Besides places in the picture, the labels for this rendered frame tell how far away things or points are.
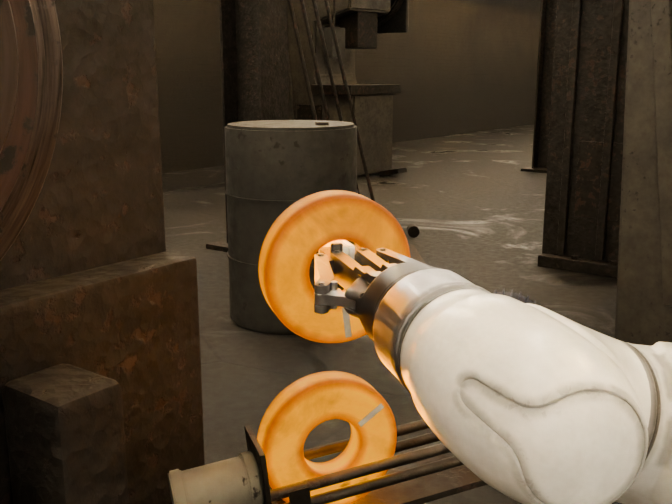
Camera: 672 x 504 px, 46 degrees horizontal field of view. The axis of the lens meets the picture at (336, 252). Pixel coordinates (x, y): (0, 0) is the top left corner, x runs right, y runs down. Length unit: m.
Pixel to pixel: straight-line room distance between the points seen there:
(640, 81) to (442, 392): 2.66
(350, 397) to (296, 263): 0.17
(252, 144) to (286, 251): 2.52
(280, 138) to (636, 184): 1.38
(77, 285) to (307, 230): 0.28
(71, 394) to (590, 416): 0.52
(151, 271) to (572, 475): 0.63
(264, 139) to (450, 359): 2.79
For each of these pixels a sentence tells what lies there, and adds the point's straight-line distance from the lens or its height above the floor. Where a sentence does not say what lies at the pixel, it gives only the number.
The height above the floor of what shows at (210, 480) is 0.69.
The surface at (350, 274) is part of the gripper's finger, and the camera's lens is 0.69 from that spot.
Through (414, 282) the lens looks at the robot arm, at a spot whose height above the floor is 0.95.
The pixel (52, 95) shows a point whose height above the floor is 1.08.
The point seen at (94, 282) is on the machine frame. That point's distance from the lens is 0.91.
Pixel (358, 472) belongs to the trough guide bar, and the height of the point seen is 0.68.
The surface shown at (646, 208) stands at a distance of 3.08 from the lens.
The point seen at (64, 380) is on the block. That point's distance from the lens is 0.83.
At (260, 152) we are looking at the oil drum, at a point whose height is 0.78.
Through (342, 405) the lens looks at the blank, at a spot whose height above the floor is 0.75.
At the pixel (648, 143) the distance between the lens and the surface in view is 3.06.
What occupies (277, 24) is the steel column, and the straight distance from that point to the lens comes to 4.89.
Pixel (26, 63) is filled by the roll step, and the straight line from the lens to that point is 0.70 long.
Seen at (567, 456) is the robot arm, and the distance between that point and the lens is 0.43.
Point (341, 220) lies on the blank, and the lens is 0.76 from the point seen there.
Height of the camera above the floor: 1.10
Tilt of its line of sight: 13 degrees down
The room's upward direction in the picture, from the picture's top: straight up
